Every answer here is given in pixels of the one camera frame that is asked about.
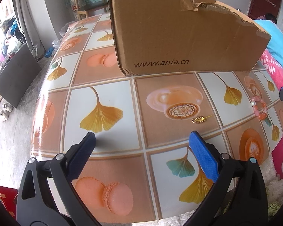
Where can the white shoes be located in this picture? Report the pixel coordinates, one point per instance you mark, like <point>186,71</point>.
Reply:
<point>4,109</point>

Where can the light blue blanket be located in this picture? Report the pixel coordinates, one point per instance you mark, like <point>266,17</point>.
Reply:
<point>273,37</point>

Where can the white printed bag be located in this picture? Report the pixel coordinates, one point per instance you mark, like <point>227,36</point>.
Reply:
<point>77,3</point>

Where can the pink floral blanket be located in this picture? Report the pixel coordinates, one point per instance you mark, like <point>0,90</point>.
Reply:
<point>278,75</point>

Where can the tiled ginkgo print tablecloth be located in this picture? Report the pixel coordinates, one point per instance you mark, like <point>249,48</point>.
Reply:
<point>108,87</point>

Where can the wooden chair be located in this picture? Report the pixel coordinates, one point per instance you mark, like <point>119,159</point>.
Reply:
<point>94,7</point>

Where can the clear plastic bags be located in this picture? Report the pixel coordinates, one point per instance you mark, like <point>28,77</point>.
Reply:
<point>60,36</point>

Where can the brown cardboard box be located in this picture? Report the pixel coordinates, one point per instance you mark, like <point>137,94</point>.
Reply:
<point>179,40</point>

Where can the dark grey cabinet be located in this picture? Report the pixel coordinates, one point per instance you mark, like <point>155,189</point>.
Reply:
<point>18,75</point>

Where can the gold leaf pin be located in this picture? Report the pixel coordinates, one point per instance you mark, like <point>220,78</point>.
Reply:
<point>198,120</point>

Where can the blue slippers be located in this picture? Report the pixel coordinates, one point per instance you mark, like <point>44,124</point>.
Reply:
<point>49,52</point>

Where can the red box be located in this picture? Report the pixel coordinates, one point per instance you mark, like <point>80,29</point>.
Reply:
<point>7,200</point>

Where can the grey curtain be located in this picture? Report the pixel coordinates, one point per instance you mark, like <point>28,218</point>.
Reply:
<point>35,16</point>

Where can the white fluffy garment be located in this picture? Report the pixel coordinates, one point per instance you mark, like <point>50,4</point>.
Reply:
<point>276,193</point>

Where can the pile of clothes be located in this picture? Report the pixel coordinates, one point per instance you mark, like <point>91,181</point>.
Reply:
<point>9,37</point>

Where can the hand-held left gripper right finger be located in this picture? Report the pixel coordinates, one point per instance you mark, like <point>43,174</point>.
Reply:
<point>204,155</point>

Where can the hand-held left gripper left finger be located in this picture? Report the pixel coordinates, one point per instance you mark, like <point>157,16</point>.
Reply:
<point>83,155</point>

